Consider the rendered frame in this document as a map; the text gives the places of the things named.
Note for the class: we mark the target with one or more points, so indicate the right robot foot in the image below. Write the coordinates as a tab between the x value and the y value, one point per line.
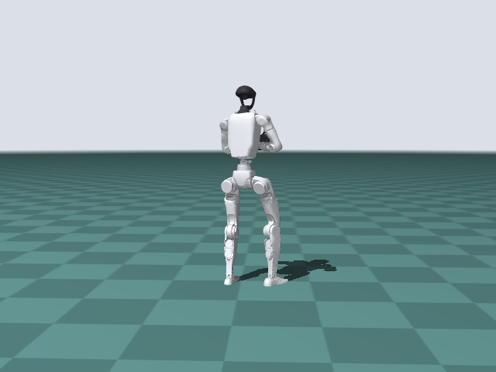
270	282

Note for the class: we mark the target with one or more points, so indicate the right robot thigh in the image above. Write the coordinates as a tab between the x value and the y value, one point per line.
263	187

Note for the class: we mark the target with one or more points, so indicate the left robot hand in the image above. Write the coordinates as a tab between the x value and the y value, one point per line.
264	138

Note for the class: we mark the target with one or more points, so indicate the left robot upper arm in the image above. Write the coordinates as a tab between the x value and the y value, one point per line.
224	131

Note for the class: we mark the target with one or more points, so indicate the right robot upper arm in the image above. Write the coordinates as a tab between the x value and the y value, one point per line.
265	122

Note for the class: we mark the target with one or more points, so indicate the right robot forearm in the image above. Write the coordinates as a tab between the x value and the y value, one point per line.
265	146

